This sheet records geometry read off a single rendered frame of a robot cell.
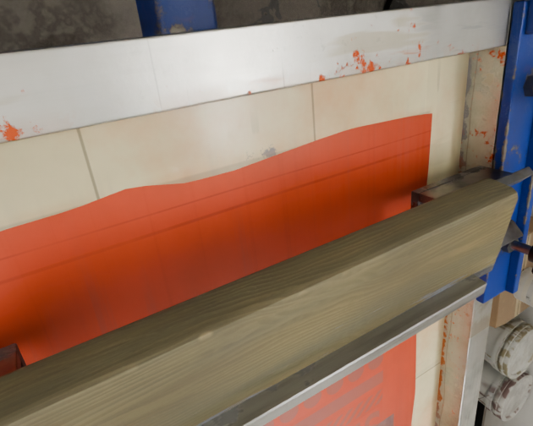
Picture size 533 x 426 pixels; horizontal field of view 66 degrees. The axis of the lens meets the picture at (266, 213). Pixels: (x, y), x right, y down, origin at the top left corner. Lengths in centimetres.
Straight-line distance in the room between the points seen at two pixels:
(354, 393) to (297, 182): 27
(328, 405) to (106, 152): 35
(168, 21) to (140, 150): 9
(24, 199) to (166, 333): 12
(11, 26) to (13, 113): 99
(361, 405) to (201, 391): 33
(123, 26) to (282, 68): 100
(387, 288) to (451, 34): 20
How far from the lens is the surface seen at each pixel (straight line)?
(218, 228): 31
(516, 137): 46
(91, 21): 123
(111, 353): 21
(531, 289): 238
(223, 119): 29
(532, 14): 43
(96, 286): 30
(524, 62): 44
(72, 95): 23
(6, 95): 22
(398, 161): 40
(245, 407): 25
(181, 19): 32
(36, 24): 122
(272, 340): 23
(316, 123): 33
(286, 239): 34
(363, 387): 52
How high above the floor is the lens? 121
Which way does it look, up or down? 54 degrees down
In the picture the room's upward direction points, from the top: 121 degrees clockwise
